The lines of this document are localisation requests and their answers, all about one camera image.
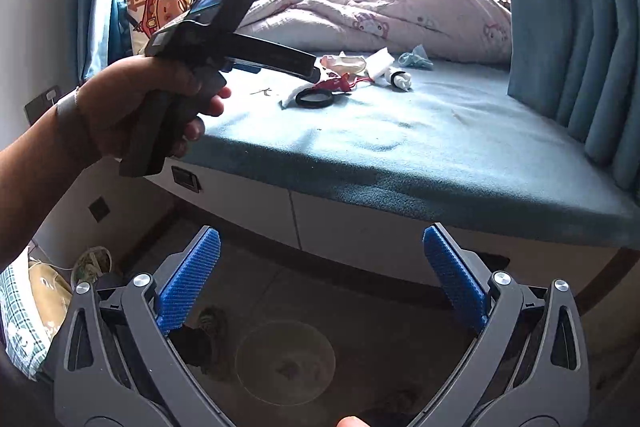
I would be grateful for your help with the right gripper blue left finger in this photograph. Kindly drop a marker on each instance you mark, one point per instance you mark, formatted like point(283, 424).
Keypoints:
point(113, 363)

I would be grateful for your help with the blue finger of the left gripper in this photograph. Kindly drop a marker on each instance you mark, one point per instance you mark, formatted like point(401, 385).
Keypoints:
point(273, 56)
point(229, 65)

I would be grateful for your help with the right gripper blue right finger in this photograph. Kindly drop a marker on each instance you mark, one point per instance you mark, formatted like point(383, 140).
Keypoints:
point(527, 364)

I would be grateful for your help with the red snack wrapper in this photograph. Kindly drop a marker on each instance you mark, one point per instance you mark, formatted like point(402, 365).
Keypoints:
point(344, 83)

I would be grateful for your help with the paper cup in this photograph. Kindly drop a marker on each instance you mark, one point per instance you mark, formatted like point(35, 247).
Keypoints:
point(342, 64)

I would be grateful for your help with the white tube with black band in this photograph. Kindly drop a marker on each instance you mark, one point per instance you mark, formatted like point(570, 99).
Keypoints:
point(381, 70)

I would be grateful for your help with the blue face mask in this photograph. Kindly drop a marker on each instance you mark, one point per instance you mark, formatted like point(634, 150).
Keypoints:
point(416, 58)

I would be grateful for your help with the person's left forearm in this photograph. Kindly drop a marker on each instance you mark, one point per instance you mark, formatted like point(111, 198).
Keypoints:
point(39, 168)

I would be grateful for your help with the person's right hand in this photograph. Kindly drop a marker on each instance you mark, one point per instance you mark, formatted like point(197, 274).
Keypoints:
point(351, 421)

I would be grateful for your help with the orange bear cartoon pillow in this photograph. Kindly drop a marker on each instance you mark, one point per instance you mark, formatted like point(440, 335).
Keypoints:
point(146, 17)

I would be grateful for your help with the dark shoe on floor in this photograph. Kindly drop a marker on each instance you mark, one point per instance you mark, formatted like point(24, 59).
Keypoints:
point(205, 345)

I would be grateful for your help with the left drawer front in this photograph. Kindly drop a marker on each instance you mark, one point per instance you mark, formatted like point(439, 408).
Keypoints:
point(258, 207)

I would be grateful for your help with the drawer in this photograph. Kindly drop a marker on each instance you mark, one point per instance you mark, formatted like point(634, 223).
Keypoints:
point(258, 207)
point(390, 245)

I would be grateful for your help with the pink cartoon quilt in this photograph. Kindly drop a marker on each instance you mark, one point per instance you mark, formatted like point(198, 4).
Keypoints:
point(462, 31)

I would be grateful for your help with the right drawer front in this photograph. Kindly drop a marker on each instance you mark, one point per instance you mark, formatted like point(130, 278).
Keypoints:
point(390, 245)

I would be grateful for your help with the teal curtain right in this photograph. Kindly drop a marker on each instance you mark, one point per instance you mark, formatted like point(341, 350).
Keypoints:
point(577, 62)

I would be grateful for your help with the wall power socket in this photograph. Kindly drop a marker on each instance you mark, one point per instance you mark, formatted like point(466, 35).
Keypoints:
point(41, 103)

